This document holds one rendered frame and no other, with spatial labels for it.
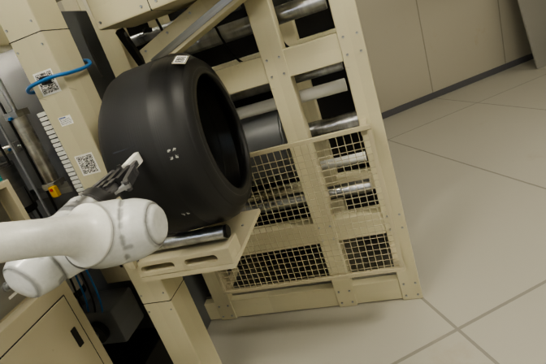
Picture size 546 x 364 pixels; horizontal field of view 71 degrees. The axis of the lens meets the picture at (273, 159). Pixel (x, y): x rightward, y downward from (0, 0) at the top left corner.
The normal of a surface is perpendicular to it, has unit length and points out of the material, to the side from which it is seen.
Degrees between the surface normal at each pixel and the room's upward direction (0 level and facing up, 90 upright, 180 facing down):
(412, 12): 90
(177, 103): 63
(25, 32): 90
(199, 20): 90
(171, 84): 54
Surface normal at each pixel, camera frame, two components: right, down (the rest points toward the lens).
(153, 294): -0.18, 0.36
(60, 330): 0.94, -0.22
